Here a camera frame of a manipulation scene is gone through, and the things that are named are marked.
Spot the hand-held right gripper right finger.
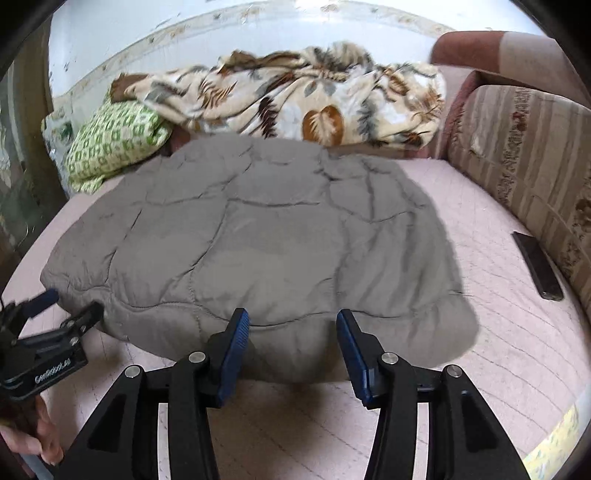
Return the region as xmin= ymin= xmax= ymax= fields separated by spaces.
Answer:
xmin=336 ymin=309 xmax=532 ymax=480

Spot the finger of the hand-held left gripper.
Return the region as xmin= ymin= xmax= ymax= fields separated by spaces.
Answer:
xmin=0 ymin=288 xmax=60 ymax=333
xmin=60 ymin=301 xmax=105 ymax=344

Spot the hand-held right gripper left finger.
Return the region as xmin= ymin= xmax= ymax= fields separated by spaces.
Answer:
xmin=55 ymin=308 xmax=251 ymax=480

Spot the grey-brown quilted hooded jacket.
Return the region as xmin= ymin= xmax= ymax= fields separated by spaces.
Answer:
xmin=41 ymin=136 xmax=478 ymax=384

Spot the person's left hand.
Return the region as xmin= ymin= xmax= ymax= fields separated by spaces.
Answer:
xmin=0 ymin=397 xmax=63 ymax=467

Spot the pink quilted bed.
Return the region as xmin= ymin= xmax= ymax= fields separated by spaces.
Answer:
xmin=14 ymin=157 xmax=591 ymax=480

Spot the wooden door with stained glass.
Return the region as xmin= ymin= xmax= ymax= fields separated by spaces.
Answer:
xmin=0 ymin=14 xmax=70 ymax=259

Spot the clear printed plastic bag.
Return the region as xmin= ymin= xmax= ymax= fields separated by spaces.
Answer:
xmin=41 ymin=108 xmax=75 ymax=162

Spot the green checked pillow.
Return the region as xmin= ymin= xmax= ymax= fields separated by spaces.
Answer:
xmin=65 ymin=99 xmax=172 ymax=195

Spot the brown pillow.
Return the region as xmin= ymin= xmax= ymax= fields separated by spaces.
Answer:
xmin=164 ymin=129 xmax=190 ymax=155

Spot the black smartphone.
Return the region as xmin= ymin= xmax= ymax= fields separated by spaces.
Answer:
xmin=512 ymin=231 xmax=565 ymax=302

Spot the yellow printed sheet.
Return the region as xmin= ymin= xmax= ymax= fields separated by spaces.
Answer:
xmin=524 ymin=406 xmax=580 ymax=472

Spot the cream leaf printed blanket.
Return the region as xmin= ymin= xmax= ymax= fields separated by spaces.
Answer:
xmin=111 ymin=41 xmax=446 ymax=148

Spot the striped floral sofa cushion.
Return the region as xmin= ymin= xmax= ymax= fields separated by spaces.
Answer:
xmin=445 ymin=84 xmax=591 ymax=305

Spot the pink upholstered armrest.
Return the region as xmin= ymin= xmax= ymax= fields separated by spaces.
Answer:
xmin=429 ymin=31 xmax=591 ymax=160

